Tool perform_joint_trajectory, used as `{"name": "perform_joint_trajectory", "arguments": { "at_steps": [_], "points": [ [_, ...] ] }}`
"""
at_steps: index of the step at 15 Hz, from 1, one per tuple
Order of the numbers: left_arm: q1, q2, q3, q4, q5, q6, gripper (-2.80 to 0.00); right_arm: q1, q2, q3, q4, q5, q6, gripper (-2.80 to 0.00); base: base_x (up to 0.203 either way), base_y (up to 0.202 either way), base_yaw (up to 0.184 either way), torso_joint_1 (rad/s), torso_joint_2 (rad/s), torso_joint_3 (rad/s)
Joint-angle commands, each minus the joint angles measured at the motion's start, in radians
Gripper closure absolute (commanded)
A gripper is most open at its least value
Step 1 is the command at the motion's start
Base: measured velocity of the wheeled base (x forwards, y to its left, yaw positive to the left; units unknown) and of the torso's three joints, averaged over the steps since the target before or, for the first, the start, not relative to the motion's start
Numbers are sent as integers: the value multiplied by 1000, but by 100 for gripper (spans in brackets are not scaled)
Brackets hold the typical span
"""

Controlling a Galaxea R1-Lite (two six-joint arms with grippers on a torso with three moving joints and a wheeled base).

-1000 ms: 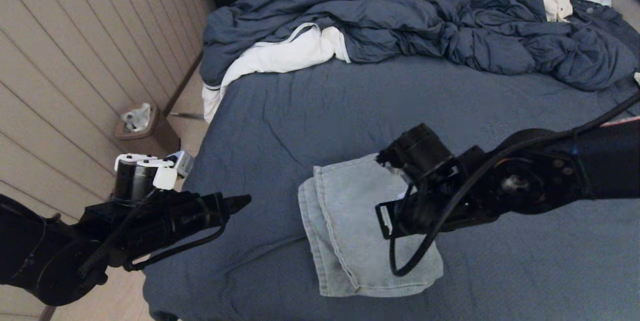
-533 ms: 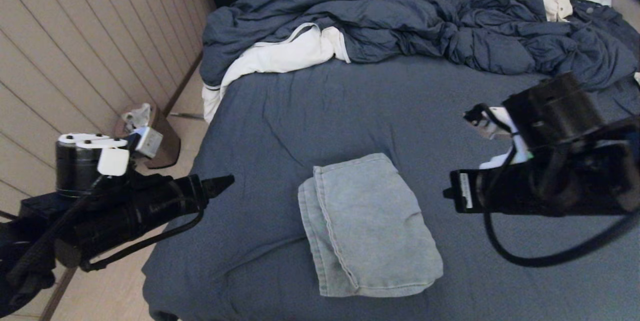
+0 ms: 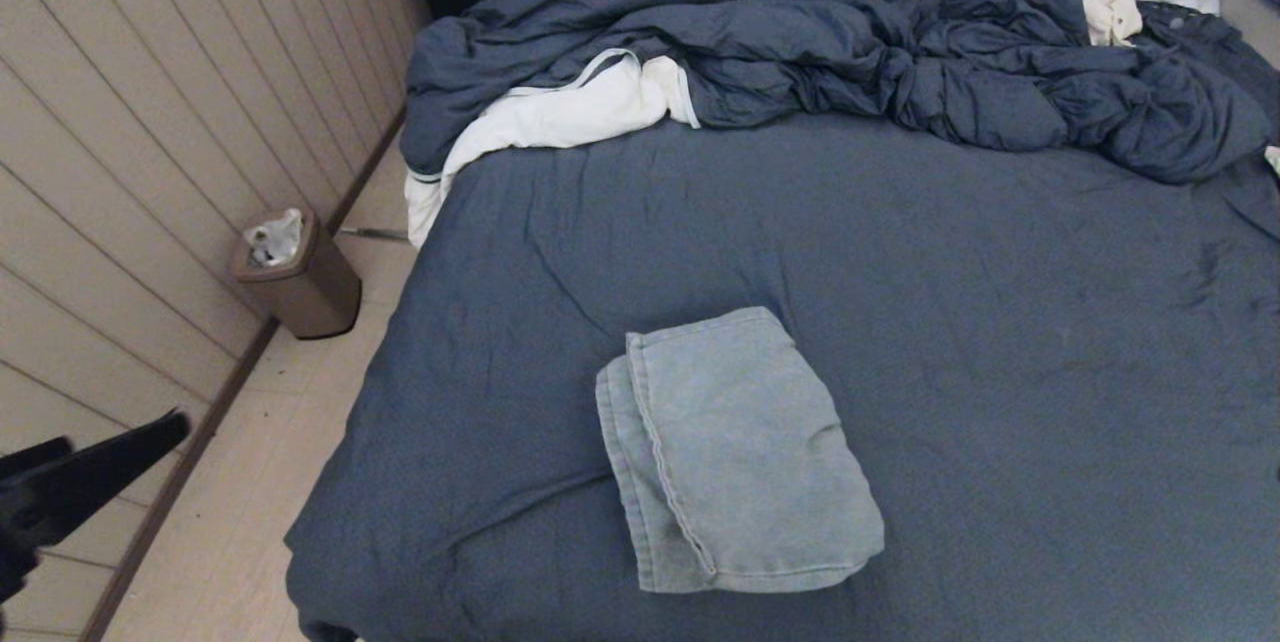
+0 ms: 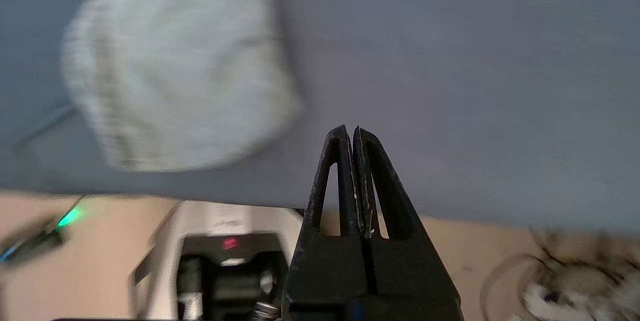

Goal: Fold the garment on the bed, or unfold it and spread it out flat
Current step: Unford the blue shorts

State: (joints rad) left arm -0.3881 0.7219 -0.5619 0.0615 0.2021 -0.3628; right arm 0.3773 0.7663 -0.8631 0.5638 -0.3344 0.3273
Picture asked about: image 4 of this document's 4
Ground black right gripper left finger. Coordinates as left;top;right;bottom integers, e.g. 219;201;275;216
281;124;369;321

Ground tangled cables on floor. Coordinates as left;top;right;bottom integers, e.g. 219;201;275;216
479;228;640;321

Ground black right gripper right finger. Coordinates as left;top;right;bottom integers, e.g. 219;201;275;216
352;125;462;309

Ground black base part green light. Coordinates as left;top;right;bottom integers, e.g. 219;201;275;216
0;206;85;264

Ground light blue denim shorts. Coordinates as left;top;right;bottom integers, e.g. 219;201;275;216
61;0;304;172

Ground blue bed sheet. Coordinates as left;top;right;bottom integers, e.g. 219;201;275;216
0;0;640;238

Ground black robot torso mount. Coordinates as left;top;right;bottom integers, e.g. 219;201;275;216
176;233;292;321

